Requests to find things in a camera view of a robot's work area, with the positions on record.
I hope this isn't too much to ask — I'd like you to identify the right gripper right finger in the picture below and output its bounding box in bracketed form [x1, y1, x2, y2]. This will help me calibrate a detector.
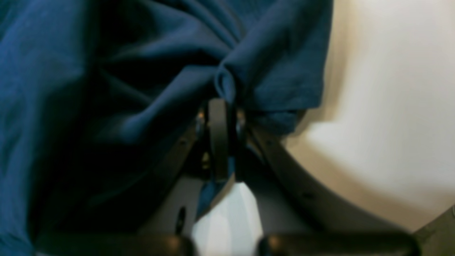
[235, 109, 416, 242]

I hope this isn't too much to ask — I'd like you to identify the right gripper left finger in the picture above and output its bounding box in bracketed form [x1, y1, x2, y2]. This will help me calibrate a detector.
[139, 107, 209, 235]

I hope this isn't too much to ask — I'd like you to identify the dark blue t-shirt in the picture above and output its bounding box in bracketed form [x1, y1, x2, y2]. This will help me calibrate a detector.
[1, 0, 333, 256]

